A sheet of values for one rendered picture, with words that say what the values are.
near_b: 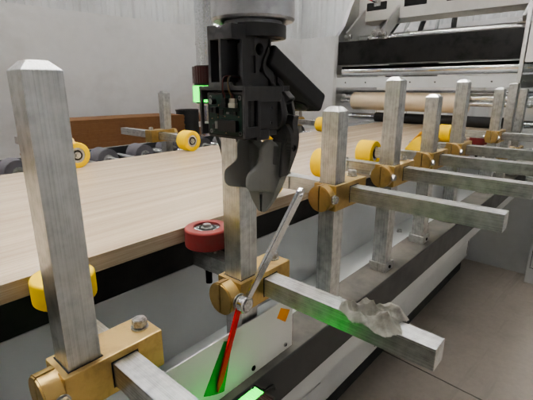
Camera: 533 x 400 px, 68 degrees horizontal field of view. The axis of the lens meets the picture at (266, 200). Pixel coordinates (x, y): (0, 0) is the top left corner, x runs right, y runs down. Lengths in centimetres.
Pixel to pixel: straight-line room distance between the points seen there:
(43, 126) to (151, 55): 839
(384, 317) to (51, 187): 39
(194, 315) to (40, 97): 59
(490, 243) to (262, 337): 247
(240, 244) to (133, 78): 804
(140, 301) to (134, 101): 785
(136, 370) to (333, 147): 49
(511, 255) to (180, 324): 247
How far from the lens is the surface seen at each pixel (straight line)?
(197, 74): 57
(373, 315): 54
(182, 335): 88
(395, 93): 96
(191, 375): 59
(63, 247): 43
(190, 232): 69
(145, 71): 868
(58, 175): 41
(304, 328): 80
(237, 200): 56
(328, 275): 82
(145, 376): 47
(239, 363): 66
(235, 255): 59
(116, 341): 52
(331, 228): 78
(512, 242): 299
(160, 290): 80
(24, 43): 791
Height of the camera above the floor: 115
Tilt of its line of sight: 16 degrees down
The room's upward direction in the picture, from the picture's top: straight up
